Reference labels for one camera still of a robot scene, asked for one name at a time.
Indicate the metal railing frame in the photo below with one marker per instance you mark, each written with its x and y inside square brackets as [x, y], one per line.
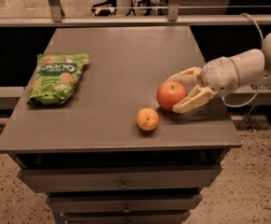
[77, 13]

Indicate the bottom grey drawer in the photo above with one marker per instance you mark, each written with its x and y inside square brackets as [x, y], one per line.
[142, 217]

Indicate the grey drawer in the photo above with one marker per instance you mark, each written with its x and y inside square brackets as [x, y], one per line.
[120, 178]
[142, 217]
[125, 203]

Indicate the green snack bag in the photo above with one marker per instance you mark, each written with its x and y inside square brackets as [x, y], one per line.
[56, 78]

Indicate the middle grey drawer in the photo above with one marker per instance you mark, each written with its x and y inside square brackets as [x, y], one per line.
[125, 203]

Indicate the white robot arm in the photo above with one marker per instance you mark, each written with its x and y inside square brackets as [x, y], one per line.
[253, 66]

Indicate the orange fruit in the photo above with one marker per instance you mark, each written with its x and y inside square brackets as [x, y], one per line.
[147, 119]

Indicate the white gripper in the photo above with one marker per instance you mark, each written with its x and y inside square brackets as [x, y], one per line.
[220, 76]

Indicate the top grey drawer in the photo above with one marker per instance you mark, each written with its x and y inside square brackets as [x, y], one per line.
[120, 178]

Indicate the black office chair base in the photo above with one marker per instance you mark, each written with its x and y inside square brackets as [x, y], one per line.
[105, 9]

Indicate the red apple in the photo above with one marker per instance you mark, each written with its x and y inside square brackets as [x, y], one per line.
[169, 94]

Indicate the grey drawer cabinet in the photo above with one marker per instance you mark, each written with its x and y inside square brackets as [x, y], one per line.
[97, 127]

